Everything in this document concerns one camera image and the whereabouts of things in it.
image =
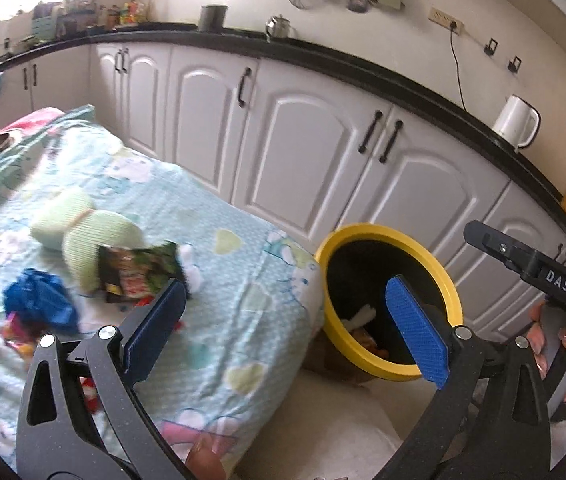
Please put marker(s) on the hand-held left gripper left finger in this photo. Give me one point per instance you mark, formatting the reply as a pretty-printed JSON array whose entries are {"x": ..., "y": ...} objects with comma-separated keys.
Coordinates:
[{"x": 153, "y": 330}]

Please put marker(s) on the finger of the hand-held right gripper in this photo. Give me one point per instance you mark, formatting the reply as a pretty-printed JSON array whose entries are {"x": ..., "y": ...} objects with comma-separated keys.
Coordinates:
[{"x": 500, "y": 249}]

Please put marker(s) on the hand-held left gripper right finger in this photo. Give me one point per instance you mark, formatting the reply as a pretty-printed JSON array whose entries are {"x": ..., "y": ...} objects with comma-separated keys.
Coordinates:
[{"x": 415, "y": 330}]

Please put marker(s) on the orange wrapper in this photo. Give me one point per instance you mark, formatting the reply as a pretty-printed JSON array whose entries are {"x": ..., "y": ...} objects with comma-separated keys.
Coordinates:
[{"x": 370, "y": 345}]

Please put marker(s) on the white paper scrap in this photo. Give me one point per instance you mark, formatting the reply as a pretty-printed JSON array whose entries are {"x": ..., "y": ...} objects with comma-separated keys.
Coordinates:
[{"x": 360, "y": 317}]

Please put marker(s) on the dark snack wrapper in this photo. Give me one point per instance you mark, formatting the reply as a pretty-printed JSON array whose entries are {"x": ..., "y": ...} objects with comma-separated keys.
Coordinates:
[{"x": 138, "y": 270}]

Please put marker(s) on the white tissue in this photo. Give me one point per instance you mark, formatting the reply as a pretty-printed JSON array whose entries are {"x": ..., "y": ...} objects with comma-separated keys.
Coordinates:
[{"x": 192, "y": 267}]

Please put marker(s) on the yellow-rimmed black bin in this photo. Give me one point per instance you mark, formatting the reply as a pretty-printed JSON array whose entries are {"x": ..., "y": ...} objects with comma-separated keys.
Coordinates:
[{"x": 363, "y": 270}]

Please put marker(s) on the green plush toy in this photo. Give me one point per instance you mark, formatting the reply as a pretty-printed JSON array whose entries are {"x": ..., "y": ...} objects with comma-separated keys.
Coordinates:
[{"x": 88, "y": 245}]

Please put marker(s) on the blue plastic bag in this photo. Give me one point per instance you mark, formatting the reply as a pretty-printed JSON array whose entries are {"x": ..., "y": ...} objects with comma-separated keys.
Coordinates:
[{"x": 38, "y": 300}]

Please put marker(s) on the colourful candy wrapper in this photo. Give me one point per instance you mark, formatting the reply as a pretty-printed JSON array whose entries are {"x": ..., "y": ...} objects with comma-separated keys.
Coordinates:
[{"x": 18, "y": 337}]

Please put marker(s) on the person's left hand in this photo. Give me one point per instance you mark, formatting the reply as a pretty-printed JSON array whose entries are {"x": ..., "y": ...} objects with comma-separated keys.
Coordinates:
[{"x": 205, "y": 460}]

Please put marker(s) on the cartoon cat printed blanket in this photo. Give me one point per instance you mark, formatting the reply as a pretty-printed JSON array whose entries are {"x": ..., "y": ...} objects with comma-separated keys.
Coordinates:
[{"x": 243, "y": 270}]

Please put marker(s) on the white electric kettle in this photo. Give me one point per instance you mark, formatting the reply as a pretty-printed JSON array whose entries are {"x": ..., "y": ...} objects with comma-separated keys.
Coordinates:
[{"x": 513, "y": 120}]

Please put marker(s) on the white base cabinets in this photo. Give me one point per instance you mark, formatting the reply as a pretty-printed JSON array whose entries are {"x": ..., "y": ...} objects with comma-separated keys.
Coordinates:
[{"x": 303, "y": 135}]

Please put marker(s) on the pink-red blanket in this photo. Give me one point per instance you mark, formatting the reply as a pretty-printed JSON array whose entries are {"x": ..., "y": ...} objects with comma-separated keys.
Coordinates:
[{"x": 33, "y": 120}]

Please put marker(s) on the steel teapot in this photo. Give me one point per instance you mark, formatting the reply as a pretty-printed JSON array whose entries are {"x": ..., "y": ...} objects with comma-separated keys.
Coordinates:
[{"x": 278, "y": 27}]

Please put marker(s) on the dark cylindrical canister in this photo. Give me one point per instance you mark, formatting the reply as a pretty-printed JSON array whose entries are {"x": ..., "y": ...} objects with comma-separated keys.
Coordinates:
[{"x": 212, "y": 17}]

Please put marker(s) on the group of condiment bottles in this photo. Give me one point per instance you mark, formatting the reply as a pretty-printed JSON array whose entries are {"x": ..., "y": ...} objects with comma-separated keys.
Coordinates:
[{"x": 128, "y": 12}]

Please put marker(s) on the dish rack with kitchenware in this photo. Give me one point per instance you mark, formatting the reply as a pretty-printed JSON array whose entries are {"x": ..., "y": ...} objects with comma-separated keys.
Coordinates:
[{"x": 58, "y": 17}]

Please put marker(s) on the black wall hook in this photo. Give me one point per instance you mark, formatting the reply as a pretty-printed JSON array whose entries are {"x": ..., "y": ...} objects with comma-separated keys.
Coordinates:
[
  {"x": 514, "y": 64},
  {"x": 489, "y": 47}
]

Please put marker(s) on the wall power outlet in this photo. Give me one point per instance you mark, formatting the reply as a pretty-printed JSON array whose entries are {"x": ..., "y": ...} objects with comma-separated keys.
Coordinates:
[{"x": 445, "y": 20}]

